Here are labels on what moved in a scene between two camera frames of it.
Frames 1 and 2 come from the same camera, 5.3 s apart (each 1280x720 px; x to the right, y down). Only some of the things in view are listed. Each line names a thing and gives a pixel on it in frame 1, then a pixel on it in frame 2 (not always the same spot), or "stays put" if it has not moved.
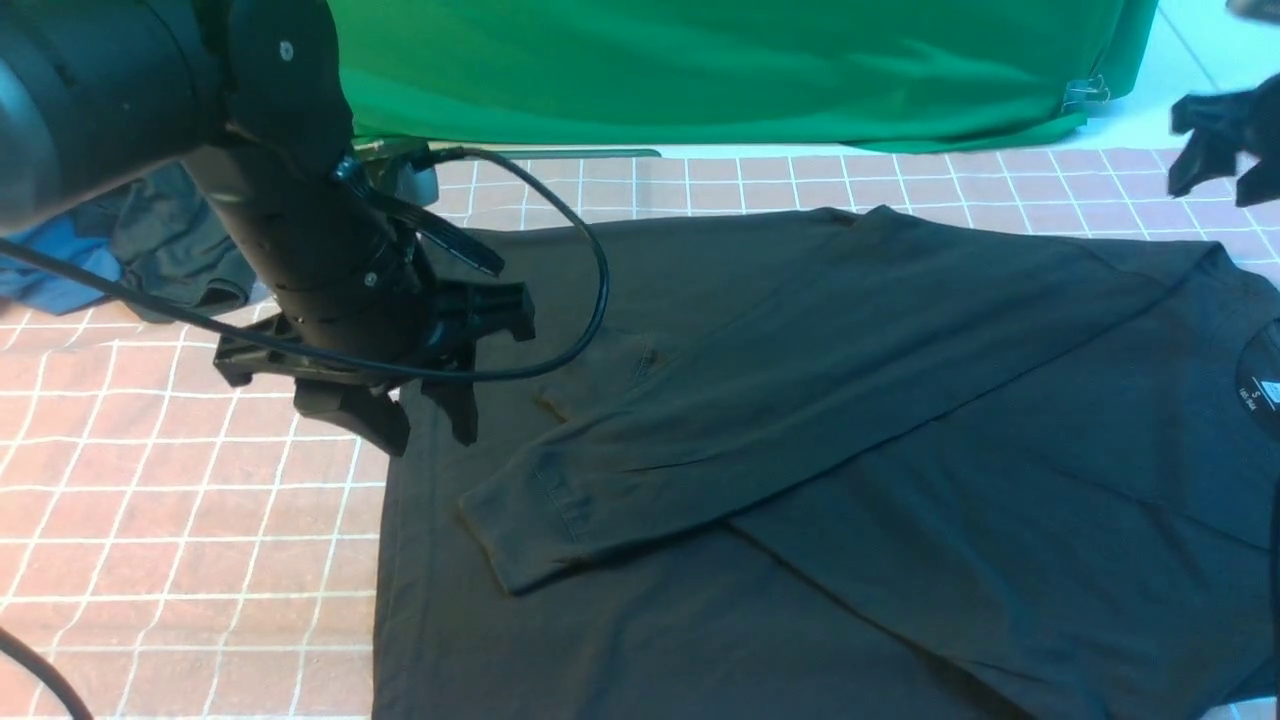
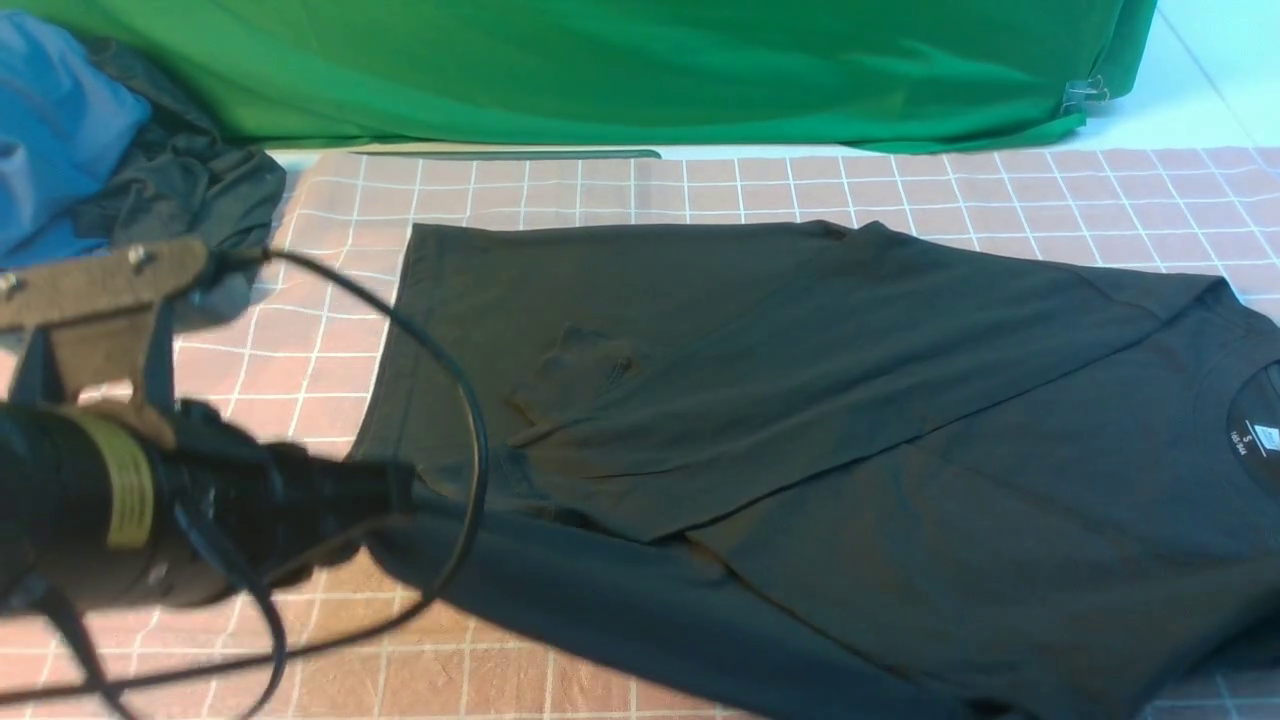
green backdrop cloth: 734,75 stays put
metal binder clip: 1085,92 stays put
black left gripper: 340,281 to 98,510
